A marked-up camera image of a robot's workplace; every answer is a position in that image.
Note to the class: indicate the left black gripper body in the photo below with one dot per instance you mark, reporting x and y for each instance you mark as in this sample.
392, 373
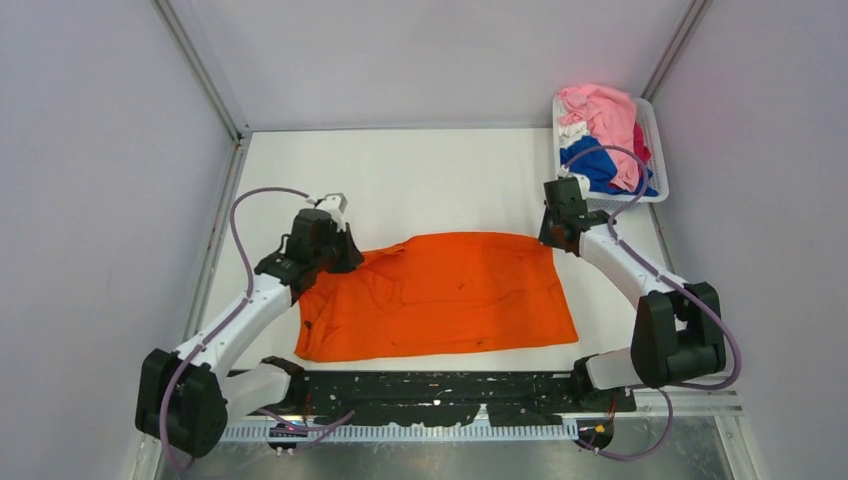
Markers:
321, 256

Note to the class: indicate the orange t shirt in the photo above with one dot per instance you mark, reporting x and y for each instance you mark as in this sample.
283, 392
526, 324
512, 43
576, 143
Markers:
435, 294

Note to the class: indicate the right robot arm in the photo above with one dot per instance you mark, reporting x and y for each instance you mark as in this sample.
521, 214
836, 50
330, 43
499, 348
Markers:
676, 337

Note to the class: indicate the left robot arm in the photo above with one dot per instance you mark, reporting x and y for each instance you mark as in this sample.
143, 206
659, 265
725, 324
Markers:
188, 397

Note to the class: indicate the blue t shirt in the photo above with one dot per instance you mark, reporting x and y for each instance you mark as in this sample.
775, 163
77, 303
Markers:
612, 171

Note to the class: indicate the white plastic laundry basket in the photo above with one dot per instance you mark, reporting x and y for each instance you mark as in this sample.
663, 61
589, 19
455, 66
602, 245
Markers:
646, 119

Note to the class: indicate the white t shirt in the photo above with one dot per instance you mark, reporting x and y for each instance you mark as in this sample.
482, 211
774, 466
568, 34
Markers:
569, 134

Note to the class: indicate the crimson t shirt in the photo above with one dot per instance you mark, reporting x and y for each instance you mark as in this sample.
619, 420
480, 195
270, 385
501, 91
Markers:
640, 148

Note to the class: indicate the pink t shirt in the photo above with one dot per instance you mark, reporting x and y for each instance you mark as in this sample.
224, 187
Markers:
610, 113

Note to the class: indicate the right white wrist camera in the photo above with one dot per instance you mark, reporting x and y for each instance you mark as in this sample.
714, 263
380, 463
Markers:
580, 181

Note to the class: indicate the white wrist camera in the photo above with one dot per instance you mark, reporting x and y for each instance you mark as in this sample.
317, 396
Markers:
335, 205
580, 181

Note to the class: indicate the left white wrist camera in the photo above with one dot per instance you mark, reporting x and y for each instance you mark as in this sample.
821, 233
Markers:
335, 205

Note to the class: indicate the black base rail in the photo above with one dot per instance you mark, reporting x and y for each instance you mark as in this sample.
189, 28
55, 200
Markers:
442, 399

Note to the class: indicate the white slotted cable duct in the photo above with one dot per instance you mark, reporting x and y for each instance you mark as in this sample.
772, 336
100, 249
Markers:
477, 431

